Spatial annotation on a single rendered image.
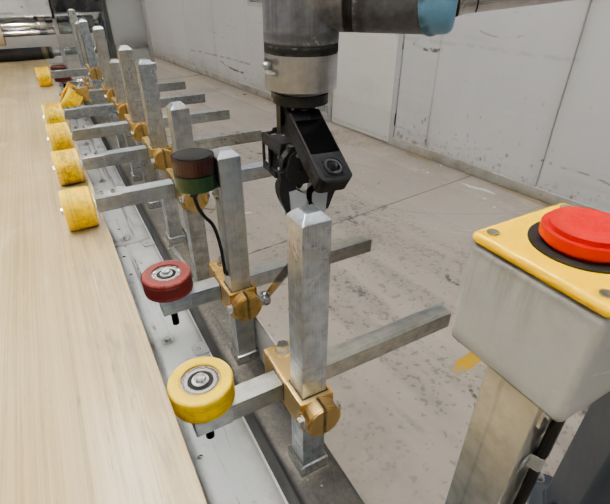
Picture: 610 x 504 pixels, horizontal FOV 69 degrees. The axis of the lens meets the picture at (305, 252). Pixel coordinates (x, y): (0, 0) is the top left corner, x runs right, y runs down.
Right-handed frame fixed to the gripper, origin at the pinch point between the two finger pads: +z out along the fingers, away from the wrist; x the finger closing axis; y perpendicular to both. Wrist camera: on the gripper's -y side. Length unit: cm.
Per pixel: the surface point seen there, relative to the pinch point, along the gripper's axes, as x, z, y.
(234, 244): 8.4, 4.1, 8.8
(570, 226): 8.8, -23.4, -39.9
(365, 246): -21.2, 15.5, 13.0
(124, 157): 16, 6, 63
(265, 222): -69, 102, 177
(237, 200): 7.2, -3.3, 8.9
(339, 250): -14.7, 14.6, 13.0
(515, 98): -245, 40, 152
